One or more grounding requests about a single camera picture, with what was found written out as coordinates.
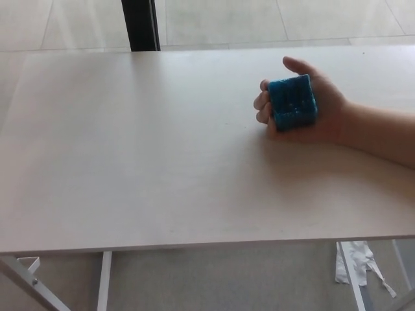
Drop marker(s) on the white vertical table leg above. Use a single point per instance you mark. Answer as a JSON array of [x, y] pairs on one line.
[[104, 282], [353, 278]]

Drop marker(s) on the white crumpled cloth on floor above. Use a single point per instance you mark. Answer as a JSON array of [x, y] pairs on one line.
[[362, 259]]

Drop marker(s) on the white metal table bracket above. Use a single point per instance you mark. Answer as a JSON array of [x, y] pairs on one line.
[[32, 264]]

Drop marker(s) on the person's bare right hand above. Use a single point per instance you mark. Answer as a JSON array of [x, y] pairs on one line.
[[329, 110]]

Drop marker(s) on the person's bare right forearm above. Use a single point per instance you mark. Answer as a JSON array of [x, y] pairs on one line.
[[379, 133]]

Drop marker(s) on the black vertical pillar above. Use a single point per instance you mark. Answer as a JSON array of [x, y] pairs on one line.
[[141, 24]]

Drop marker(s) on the white diagonal table brace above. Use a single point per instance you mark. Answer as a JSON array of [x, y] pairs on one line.
[[29, 288]]

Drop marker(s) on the blue textured cube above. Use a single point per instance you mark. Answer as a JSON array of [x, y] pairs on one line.
[[293, 103]]

